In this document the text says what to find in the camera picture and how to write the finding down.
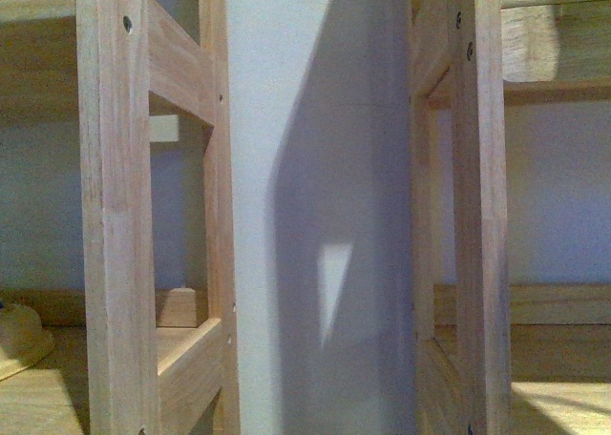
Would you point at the beige plush toy on shelf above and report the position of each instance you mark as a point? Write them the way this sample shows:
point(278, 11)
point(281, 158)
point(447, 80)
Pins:
point(24, 341)

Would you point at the right wooden shelf frame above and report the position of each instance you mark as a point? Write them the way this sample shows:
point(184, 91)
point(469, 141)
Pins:
point(493, 357)

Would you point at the wooden shelf frame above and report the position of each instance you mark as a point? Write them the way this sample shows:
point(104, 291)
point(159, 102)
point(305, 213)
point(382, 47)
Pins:
point(127, 358)
point(493, 357)

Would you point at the left wooden shelf frame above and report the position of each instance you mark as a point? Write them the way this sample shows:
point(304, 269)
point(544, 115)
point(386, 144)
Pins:
point(127, 358)

